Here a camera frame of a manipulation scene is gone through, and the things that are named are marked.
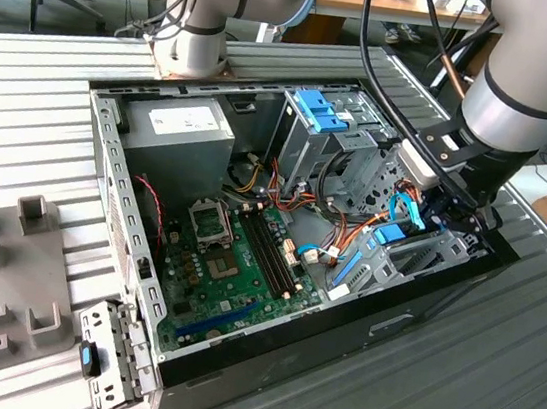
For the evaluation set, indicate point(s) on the hard disk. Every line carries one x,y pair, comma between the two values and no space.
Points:
389,233

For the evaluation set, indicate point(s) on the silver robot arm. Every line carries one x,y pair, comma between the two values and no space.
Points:
523,71

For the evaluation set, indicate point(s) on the metal disk bay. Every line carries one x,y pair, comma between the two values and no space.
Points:
375,271

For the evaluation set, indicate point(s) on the black stand pole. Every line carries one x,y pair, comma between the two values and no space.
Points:
473,39

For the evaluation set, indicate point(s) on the seated person's shoes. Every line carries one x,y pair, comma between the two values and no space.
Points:
402,34

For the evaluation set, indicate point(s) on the blue drive cage latch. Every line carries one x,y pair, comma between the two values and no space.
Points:
316,111

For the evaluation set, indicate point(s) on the metal optical drive cage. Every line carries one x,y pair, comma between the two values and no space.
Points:
300,152

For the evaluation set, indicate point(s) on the black RAM slot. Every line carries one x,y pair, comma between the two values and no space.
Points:
260,255
274,252
267,254
282,250

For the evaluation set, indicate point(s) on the black open PC case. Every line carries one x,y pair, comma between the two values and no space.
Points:
336,344

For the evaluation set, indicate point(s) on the black square chipset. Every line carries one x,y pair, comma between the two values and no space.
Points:
222,266

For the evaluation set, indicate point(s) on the CPU socket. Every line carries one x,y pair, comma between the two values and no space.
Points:
208,223

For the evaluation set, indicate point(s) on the green motherboard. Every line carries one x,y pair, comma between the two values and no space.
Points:
210,302

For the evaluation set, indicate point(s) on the blue expansion slot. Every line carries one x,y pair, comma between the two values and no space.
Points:
218,320

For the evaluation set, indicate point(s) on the grey power supply unit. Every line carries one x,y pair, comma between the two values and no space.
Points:
179,157

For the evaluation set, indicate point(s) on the metal expansion card retainer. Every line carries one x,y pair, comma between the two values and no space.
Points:
129,342

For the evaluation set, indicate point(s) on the blue black retainer latch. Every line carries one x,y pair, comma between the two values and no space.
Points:
87,359

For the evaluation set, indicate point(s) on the grey parts rack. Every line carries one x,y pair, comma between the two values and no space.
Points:
17,272

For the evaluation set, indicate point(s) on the black office chair base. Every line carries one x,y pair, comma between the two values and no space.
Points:
32,14

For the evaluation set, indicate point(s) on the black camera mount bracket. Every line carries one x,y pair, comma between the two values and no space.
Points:
431,134

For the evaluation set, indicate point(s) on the brown square base plate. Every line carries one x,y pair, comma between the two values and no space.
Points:
226,76

